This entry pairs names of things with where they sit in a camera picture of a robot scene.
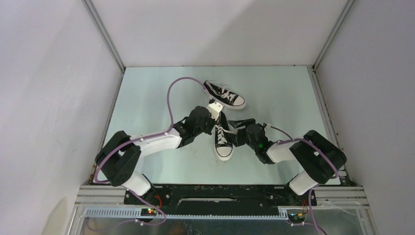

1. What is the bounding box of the black canvas sneaker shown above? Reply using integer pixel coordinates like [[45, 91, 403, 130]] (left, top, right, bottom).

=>
[[214, 112, 236, 161], [203, 80, 246, 110]]

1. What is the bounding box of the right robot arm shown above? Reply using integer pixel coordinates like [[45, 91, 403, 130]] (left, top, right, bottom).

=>
[[228, 118, 347, 205]]

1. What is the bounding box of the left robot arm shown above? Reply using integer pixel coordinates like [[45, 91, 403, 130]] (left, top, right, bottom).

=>
[[94, 103, 223, 204]]

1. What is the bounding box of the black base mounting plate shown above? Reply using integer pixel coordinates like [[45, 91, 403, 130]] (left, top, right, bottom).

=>
[[142, 184, 317, 215]]

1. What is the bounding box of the right controller board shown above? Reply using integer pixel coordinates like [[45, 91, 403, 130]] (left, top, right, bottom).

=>
[[288, 213, 307, 224]]

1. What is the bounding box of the controller board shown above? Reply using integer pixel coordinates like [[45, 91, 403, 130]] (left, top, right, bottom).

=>
[[288, 213, 307, 224], [140, 208, 158, 217]]

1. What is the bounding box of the left controller board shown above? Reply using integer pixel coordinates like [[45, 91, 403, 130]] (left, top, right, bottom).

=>
[[140, 208, 158, 217]]

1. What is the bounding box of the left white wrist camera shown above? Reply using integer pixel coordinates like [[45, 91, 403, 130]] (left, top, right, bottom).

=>
[[207, 101, 224, 120]]

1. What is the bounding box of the aluminium frame rail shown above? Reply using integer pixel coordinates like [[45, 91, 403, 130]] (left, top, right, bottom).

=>
[[314, 186, 369, 210]]

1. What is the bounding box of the grey slotted cable duct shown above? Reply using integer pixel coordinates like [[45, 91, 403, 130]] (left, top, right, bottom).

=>
[[84, 207, 288, 220]]

